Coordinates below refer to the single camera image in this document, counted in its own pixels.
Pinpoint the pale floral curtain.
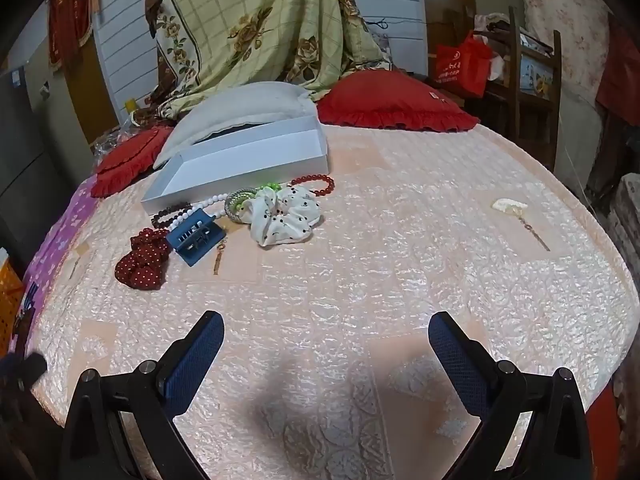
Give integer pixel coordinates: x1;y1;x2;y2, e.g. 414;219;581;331
517;0;611;111

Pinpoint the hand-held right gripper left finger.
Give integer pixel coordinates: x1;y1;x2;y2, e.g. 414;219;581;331
60;310;226;480

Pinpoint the red shopping bag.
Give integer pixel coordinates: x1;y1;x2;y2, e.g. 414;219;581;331
432;30;496;100

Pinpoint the white dotted scrunchie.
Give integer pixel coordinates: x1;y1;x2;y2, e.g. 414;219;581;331
248;186;322;247

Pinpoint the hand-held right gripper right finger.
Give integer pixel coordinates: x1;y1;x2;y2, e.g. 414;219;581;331
428;311;593;480

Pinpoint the large red ruffled pillow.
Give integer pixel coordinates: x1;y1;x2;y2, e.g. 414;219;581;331
316;70;481;133

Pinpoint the dark red draped cloth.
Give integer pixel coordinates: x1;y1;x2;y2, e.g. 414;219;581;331
597;25;640;126

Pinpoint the grey spiral hair tie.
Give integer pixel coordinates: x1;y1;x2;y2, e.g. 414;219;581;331
224;189;258;221

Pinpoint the dark brown bead bracelet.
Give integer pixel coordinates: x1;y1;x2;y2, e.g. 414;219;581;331
151;202;193;227

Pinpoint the dark wooden chair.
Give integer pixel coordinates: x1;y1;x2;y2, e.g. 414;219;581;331
470;6;563;171

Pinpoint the blue hair claw clip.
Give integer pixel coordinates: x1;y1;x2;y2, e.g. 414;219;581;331
166;207;227;267

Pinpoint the pink quilted bedspread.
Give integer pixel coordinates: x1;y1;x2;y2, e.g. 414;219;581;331
25;120;636;480

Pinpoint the purple floral sheet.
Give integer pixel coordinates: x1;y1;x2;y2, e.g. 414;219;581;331
30;175;101;271

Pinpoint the small red ruffled pillow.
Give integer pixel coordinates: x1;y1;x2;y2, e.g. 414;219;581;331
90;126;176;198

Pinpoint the small-bead red bracelet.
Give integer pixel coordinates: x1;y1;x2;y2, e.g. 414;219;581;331
290;174;335;198

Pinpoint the green bead bracelet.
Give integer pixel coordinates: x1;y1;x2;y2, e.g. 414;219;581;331
237;184;281;211

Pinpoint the dark red dotted scrunchie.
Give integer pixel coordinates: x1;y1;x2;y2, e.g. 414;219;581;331
114;227;176;292

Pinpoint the white fan hairpin with tassel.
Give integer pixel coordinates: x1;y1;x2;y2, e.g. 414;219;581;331
492;198;551;252

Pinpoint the white shallow cardboard box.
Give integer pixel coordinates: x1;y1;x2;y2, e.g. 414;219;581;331
140;114;331;217

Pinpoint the floral checked blanket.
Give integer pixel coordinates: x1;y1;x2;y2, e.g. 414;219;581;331
145;0;391;121

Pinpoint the white pillow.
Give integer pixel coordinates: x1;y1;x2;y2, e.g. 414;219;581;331
152;81;318;171

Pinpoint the white bead bracelet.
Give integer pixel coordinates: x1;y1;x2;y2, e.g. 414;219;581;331
172;191;231;226

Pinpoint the red hanging cloth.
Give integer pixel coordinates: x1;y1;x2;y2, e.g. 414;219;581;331
47;0;96;68

